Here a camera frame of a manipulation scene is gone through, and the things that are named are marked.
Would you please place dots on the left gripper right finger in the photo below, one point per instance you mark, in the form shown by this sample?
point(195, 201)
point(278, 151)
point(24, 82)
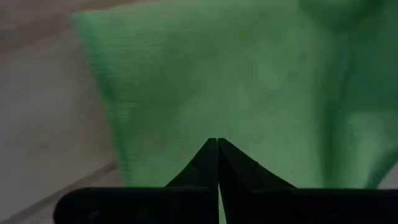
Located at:
point(295, 208)

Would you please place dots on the green microfiber towel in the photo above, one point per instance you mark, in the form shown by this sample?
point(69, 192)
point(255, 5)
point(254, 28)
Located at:
point(217, 77)

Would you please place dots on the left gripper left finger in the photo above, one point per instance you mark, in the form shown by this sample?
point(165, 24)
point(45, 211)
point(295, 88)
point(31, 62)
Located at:
point(140, 208)

